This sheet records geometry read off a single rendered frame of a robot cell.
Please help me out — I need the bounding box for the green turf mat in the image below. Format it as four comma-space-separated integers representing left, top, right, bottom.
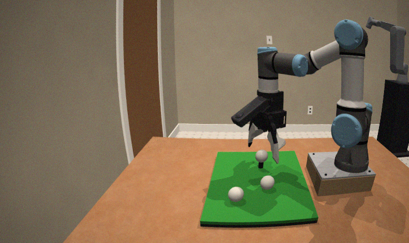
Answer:
200, 151, 318, 228

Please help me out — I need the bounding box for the cream white ball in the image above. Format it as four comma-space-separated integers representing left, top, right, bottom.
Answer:
255, 150, 268, 162
228, 187, 244, 202
260, 176, 275, 190

